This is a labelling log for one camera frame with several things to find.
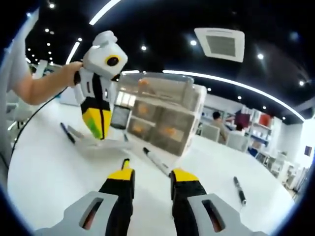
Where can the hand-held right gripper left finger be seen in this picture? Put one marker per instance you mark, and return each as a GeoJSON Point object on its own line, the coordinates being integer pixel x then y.
{"type": "Point", "coordinates": [98, 214]}

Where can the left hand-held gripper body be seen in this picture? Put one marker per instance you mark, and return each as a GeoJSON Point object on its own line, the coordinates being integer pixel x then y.
{"type": "Point", "coordinates": [103, 56]}

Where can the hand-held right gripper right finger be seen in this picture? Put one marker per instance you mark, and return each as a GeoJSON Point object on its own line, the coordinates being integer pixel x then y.
{"type": "Point", "coordinates": [197, 214]}

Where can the blue pen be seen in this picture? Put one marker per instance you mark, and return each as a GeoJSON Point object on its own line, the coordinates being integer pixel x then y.
{"type": "Point", "coordinates": [67, 132]}

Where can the white paper sheet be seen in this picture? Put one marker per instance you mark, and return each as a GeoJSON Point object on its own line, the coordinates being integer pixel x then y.
{"type": "Point", "coordinates": [110, 145]}

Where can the black pen silver band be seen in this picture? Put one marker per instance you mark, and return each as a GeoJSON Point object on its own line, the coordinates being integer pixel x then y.
{"type": "Point", "coordinates": [239, 189]}

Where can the white marker pen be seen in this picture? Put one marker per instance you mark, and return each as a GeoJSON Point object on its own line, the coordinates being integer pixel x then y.
{"type": "Point", "coordinates": [156, 159]}

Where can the white desk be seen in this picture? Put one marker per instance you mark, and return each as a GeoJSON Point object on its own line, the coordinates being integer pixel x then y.
{"type": "Point", "coordinates": [209, 172]}

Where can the person's left hand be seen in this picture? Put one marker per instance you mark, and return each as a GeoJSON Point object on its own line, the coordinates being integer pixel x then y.
{"type": "Point", "coordinates": [71, 72]}

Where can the black mesh pen holder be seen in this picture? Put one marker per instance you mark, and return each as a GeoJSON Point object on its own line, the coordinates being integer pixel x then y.
{"type": "Point", "coordinates": [120, 116]}

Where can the white drawer organizer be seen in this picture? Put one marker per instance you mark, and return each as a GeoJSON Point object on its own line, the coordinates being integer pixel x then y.
{"type": "Point", "coordinates": [167, 123]}

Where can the white office chair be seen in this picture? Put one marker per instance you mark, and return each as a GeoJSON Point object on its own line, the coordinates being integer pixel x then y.
{"type": "Point", "coordinates": [209, 132]}
{"type": "Point", "coordinates": [237, 142]}

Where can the curved ceiling light strip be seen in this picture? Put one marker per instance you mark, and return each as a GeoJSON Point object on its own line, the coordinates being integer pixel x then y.
{"type": "Point", "coordinates": [197, 76]}

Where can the white ceiling air vent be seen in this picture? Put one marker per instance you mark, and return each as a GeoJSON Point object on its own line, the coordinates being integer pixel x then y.
{"type": "Point", "coordinates": [219, 44]}

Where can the wall shelving unit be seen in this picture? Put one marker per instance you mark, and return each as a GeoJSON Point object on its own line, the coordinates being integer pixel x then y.
{"type": "Point", "coordinates": [258, 127]}

